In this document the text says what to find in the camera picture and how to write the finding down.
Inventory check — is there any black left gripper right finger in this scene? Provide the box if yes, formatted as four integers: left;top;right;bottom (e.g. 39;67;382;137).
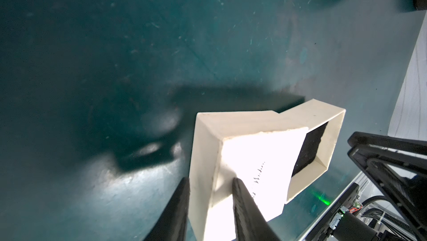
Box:
232;178;280;241

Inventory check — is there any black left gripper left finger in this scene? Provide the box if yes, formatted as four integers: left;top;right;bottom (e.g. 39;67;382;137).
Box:
144;178;190;241

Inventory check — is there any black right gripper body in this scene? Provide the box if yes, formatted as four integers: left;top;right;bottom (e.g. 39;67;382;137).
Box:
348;132;427;241

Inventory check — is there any cream drawer jewelry box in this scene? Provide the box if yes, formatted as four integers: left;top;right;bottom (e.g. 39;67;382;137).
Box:
189;99;346;241

